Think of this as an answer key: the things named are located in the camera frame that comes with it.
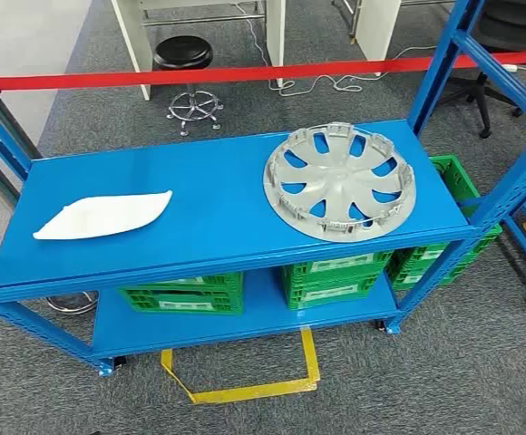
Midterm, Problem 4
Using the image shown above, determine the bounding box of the white floor cable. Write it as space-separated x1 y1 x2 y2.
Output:
234 3 438 99

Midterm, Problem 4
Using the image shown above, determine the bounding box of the green plastic crate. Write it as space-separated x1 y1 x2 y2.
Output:
385 154 503 293
281 250 394 312
119 271 245 316

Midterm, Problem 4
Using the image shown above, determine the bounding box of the red barrier tape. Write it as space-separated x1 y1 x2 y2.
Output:
0 47 526 92

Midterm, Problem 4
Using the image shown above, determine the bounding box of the black office chair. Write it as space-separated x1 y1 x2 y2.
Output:
434 0 526 140

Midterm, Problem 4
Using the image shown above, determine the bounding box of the white desk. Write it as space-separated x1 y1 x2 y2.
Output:
110 0 287 102
355 0 403 78

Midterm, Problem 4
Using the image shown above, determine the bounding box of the white curved plastic part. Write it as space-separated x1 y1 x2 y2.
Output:
33 189 173 241

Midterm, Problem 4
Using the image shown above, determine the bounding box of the chrome stool base ring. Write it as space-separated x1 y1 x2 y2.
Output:
45 291 99 316

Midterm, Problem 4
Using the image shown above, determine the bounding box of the black round stool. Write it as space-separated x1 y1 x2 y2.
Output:
153 34 224 138

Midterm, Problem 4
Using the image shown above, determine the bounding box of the grey plastic wheel hubcap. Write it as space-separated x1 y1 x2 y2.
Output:
262 121 417 244

